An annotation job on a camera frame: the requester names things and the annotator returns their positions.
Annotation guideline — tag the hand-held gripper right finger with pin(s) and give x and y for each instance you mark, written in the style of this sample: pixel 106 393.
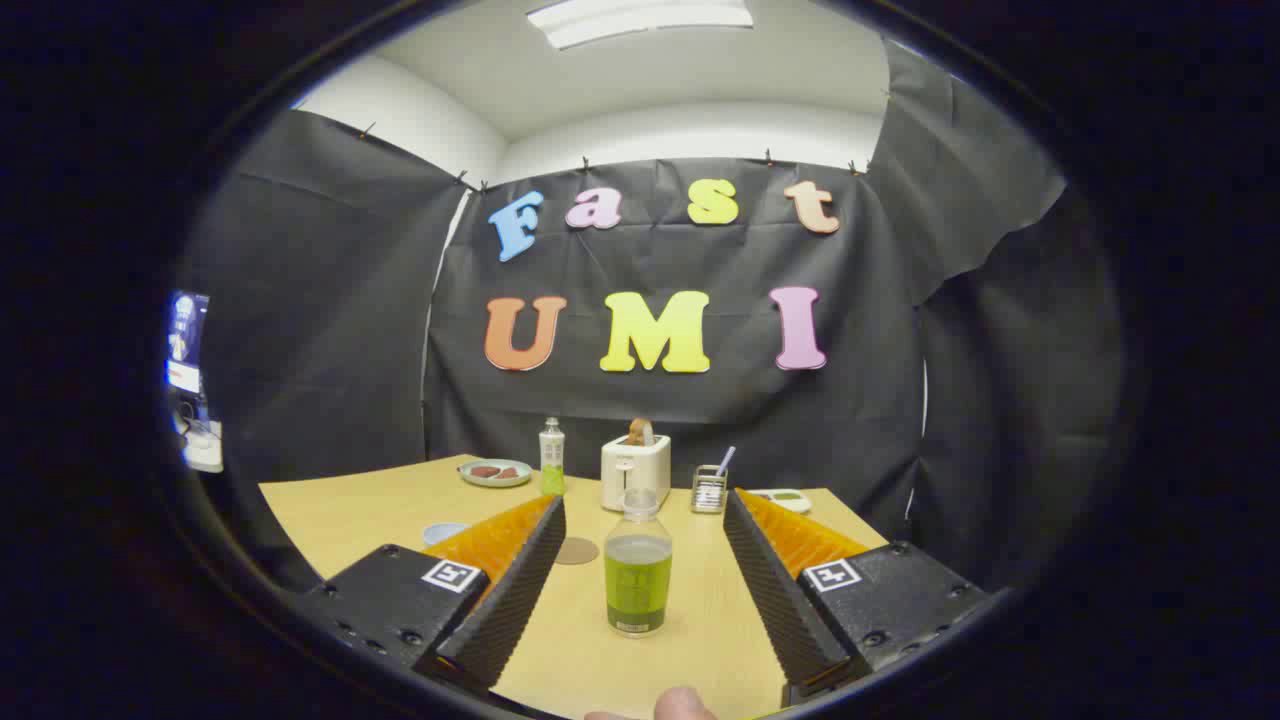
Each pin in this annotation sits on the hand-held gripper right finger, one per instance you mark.
pixel 775 590

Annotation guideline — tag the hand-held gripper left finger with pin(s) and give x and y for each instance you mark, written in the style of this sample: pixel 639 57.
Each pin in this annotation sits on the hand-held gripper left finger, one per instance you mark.
pixel 520 590

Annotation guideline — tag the round brown coaster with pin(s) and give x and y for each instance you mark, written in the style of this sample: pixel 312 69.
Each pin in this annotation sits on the round brown coaster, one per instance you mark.
pixel 578 552

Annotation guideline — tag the light blue cup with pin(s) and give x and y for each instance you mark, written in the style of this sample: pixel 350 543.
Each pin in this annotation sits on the light blue cup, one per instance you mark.
pixel 440 533

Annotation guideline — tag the clear juice bottle green label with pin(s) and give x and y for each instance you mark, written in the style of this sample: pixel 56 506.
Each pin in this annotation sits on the clear juice bottle green label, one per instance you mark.
pixel 638 590

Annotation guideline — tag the small white-capped green bottle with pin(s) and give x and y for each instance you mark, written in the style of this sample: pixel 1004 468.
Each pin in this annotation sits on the small white-capped green bottle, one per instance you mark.
pixel 552 455

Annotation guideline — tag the white divided dish with grains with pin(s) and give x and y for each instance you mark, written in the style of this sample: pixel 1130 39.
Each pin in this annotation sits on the white divided dish with grains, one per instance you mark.
pixel 790 500

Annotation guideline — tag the pale green plate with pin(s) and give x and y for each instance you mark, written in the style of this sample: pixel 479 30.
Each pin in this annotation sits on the pale green plate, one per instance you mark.
pixel 495 480

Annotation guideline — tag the wooden table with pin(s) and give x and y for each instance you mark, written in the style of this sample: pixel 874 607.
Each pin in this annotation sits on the wooden table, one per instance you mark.
pixel 370 510

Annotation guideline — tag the white toaster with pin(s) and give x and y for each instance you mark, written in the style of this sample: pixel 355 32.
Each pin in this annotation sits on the white toaster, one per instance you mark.
pixel 650 472

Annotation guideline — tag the brown bread slice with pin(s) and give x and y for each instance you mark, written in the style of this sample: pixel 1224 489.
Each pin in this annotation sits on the brown bread slice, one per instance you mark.
pixel 640 432

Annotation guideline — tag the black backdrop cloth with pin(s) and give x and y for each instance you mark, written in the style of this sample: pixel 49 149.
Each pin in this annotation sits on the black backdrop cloth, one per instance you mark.
pixel 340 300

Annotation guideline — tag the white device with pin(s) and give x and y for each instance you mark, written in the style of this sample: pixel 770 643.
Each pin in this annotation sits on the white device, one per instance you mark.
pixel 205 450

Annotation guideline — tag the computer monitor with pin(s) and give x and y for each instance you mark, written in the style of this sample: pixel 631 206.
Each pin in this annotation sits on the computer monitor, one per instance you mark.
pixel 187 340

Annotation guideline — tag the ceiling light panel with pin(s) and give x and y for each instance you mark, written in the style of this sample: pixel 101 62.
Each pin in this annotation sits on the ceiling light panel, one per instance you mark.
pixel 640 20

